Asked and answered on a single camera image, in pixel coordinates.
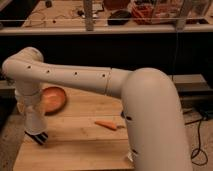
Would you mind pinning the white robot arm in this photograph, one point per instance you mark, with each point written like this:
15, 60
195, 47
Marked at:
150, 101

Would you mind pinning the orange carrot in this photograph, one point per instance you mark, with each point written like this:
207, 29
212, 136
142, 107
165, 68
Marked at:
109, 125

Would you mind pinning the grey metal post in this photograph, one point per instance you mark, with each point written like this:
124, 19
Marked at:
183, 14
87, 4

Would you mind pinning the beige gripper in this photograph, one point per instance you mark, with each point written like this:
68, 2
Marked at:
33, 109

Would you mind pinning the orange basket on bench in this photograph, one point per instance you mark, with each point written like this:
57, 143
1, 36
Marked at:
141, 15

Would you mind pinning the black pouch on bench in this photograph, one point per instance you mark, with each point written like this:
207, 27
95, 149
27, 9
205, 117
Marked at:
119, 17

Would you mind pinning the black white striped eraser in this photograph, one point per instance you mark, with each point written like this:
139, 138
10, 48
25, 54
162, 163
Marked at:
39, 138

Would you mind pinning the grey metal post right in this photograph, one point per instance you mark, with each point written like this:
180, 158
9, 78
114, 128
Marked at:
183, 14

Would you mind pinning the orange wooden bowl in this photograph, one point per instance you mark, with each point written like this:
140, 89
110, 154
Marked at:
54, 99

